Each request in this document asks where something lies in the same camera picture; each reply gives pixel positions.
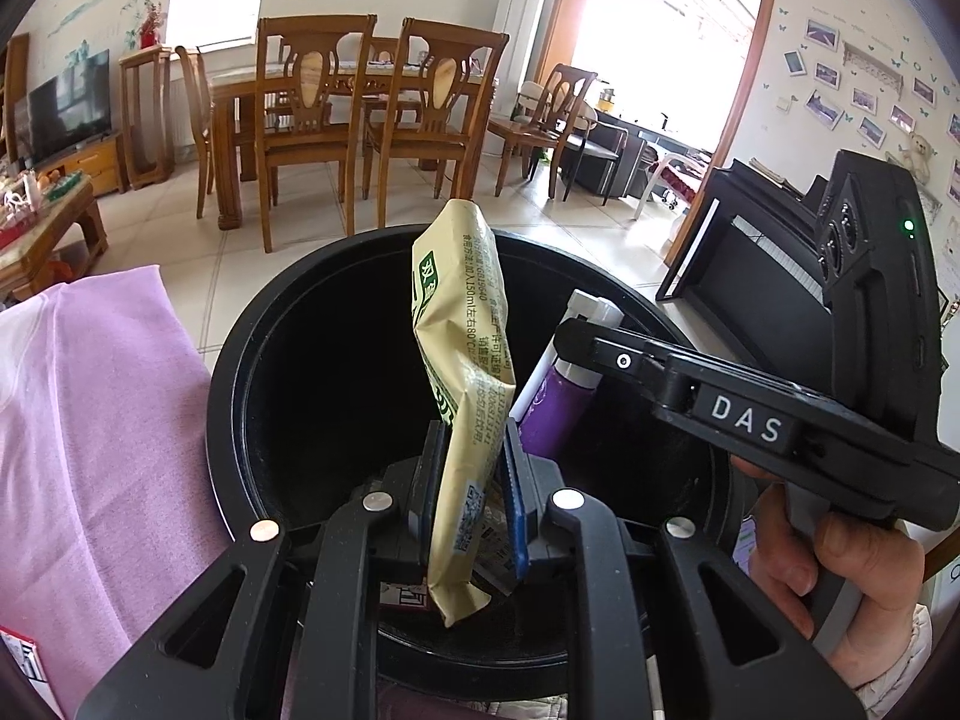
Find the white wall shelf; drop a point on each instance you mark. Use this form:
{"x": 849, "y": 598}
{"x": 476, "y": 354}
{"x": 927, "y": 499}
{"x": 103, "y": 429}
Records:
{"x": 870, "y": 64}

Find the flat screen television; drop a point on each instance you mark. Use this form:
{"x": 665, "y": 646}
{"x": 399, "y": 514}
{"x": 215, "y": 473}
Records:
{"x": 71, "y": 105}

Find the person's right hand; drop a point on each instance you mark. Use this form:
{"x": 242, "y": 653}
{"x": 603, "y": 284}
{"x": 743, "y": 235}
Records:
{"x": 870, "y": 562}

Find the wooden television cabinet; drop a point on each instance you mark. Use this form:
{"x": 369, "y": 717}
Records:
{"x": 94, "y": 165}

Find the tall wooden plant stand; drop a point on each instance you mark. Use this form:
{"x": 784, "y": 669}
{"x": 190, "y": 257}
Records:
{"x": 150, "y": 60}

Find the black trash bin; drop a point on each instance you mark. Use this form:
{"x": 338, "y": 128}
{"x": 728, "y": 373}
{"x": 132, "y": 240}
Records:
{"x": 315, "y": 390}

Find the purple cloth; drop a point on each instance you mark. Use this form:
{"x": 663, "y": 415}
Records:
{"x": 112, "y": 427}

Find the black digital piano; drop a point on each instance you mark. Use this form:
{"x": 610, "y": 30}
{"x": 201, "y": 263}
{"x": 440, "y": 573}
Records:
{"x": 735, "y": 240}

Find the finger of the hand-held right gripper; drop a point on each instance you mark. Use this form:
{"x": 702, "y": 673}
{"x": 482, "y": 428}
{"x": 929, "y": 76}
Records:
{"x": 607, "y": 356}

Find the white standing air conditioner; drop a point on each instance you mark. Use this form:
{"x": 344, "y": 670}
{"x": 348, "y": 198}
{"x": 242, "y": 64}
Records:
{"x": 521, "y": 45}

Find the balcony drying rack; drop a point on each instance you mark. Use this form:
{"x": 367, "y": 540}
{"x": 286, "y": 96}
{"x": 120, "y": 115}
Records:
{"x": 705, "y": 0}

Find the group of white photo frames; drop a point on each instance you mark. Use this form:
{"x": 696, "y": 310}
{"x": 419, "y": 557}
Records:
{"x": 825, "y": 34}

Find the white decorative ornament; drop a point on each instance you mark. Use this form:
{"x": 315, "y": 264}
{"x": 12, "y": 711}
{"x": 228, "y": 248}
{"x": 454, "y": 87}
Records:
{"x": 19, "y": 199}

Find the person's right forearm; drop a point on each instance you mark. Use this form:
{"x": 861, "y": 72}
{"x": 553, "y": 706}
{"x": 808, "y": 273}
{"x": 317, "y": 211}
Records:
{"x": 885, "y": 660}

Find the purple tube with white cap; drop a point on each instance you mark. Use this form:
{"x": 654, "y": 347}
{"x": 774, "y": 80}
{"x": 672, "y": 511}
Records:
{"x": 559, "y": 412}

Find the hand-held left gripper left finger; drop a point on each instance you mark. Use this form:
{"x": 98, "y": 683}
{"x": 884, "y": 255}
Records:
{"x": 424, "y": 495}

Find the green box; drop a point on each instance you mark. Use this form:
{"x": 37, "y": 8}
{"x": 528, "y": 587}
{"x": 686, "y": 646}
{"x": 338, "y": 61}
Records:
{"x": 67, "y": 186}

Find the wooden coffee table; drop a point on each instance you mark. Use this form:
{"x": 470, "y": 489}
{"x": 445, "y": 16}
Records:
{"x": 52, "y": 240}

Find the beige packet with green print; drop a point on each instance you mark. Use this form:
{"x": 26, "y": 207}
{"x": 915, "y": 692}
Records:
{"x": 457, "y": 360}

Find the white plastic chair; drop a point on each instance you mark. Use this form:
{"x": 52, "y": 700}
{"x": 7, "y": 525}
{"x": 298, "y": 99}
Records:
{"x": 671, "y": 180}

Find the red flower vase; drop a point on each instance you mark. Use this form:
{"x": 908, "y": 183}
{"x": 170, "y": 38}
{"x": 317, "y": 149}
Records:
{"x": 150, "y": 30}

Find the wooden dining chair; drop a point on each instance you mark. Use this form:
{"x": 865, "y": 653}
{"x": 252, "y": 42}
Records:
{"x": 193, "y": 105}
{"x": 442, "y": 127}
{"x": 315, "y": 135}
{"x": 566, "y": 97}

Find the wooden door frame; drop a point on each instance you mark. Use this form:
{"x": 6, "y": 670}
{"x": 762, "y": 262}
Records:
{"x": 769, "y": 90}

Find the wooden dining table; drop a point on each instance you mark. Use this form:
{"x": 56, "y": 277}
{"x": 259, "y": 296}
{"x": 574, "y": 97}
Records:
{"x": 232, "y": 90}

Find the black low cabinet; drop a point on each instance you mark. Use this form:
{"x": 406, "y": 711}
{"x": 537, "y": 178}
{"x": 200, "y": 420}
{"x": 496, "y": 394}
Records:
{"x": 607, "y": 150}

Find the teddy bear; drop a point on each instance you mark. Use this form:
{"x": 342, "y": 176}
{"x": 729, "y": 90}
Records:
{"x": 916, "y": 157}

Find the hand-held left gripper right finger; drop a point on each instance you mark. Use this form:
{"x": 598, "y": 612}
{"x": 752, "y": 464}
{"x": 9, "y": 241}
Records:
{"x": 517, "y": 510}

